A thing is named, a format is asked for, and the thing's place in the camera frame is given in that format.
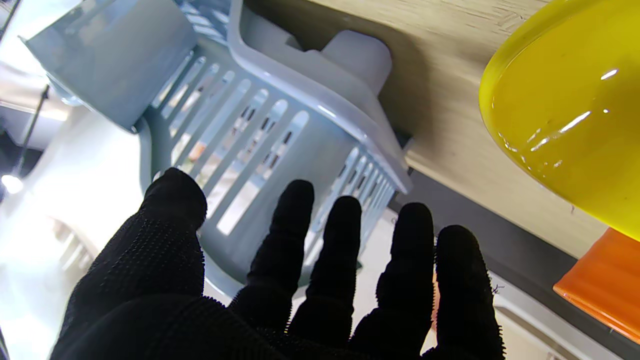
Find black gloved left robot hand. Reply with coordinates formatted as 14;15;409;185
50;167;506;360

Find yellow plastic plate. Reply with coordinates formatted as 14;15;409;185
479;0;640;241

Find light blue plastic dish basket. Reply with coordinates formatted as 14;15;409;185
135;0;406;301

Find orange plastic cup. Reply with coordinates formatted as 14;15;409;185
552;227;640;346

